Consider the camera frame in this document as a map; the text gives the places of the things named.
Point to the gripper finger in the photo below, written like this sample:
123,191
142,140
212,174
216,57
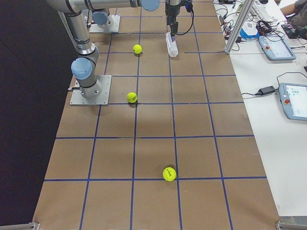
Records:
174,28

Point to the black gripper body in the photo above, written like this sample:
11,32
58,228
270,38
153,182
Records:
172,10

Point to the clear tennis ball can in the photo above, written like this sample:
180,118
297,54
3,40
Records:
171,45

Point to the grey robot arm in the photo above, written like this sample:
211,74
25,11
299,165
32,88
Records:
83,68
73,8

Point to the tennis ball near arm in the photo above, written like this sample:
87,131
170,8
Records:
132,97

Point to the tennis ball by torn tape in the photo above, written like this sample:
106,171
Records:
137,49

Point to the tennis ball table centre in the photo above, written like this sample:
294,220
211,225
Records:
169,174

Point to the blue white cardboard box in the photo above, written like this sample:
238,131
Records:
249,31

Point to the far teach pendant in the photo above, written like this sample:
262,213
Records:
276,48

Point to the teach pendant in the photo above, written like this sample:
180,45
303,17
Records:
293,99
276,48

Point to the black power adapter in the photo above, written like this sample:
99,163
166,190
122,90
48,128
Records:
266,90

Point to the near teach pendant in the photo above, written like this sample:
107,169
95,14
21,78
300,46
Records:
293,99

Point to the aluminium frame post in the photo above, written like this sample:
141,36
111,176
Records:
238,25

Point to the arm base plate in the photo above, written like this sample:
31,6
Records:
105,24
95,95

